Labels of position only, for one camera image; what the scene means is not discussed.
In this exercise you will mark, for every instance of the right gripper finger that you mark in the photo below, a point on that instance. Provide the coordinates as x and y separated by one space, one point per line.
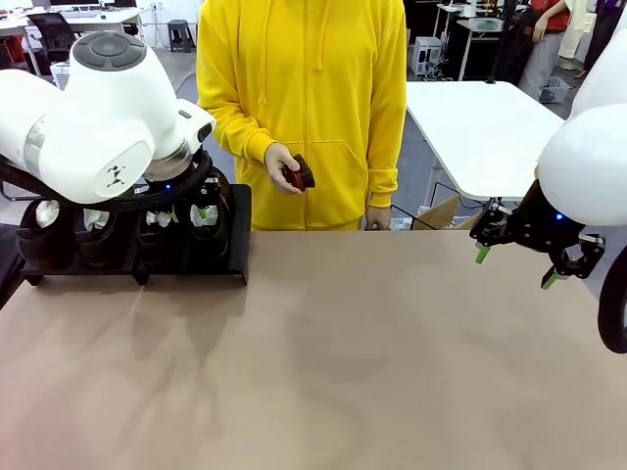
495 225
583 259

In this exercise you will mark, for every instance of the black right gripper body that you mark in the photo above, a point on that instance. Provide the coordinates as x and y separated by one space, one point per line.
544 225

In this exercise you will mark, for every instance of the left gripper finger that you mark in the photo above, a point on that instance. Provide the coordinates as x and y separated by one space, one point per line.
174 214
210 188

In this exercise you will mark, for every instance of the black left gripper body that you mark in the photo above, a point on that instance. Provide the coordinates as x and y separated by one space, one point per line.
186 188

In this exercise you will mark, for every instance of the brown shoe brush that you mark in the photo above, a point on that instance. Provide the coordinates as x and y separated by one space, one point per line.
303 173

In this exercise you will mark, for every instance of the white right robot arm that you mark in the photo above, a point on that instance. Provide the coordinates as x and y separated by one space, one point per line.
588 161

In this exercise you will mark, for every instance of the person's right forearm yellow sleeve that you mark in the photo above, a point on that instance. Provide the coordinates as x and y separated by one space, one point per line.
235 127

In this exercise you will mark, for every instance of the person's left forearm yellow sleeve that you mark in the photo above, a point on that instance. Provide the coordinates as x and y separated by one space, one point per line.
389 156

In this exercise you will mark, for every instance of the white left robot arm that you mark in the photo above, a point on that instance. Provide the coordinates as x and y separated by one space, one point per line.
98 122

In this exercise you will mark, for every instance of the black metal shoe stand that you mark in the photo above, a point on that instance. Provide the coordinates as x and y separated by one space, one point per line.
83 274
240 230

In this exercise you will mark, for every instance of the person's right hand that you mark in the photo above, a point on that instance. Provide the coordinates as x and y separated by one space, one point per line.
276 164

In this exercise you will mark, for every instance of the person's left hand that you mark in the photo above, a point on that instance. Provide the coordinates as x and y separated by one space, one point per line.
378 219

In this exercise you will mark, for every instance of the white paper shoe stuffing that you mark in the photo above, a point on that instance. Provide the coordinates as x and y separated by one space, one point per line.
49 213
211 213
158 218
95 219

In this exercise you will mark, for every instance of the brown cardboard box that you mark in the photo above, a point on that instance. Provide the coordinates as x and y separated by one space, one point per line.
441 215

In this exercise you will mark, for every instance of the large white table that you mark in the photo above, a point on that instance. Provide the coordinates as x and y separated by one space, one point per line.
480 132

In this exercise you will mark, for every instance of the grey plastic storage bin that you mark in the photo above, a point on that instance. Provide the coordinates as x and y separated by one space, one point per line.
556 90

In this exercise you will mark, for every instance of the grey plastic stool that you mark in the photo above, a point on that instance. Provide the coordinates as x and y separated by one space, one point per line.
178 34

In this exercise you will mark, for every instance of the person in yellow hoodie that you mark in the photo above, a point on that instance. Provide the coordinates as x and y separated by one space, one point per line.
308 59

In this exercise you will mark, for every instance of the white air purifier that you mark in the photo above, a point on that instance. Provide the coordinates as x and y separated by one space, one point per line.
61 76

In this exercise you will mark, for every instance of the black fabric cover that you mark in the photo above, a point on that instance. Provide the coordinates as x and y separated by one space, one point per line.
10 264

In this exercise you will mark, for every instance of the person in red shirt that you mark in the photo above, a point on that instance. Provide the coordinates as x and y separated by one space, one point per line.
544 49

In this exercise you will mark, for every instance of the white computer case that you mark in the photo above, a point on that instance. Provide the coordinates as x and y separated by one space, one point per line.
428 54

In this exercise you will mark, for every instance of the white office desk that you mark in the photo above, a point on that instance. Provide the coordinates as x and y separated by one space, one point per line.
112 17

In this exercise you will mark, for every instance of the black mesh office chair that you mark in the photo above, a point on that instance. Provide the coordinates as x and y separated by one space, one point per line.
49 29

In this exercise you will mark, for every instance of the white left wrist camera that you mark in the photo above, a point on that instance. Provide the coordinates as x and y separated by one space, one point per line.
196 125

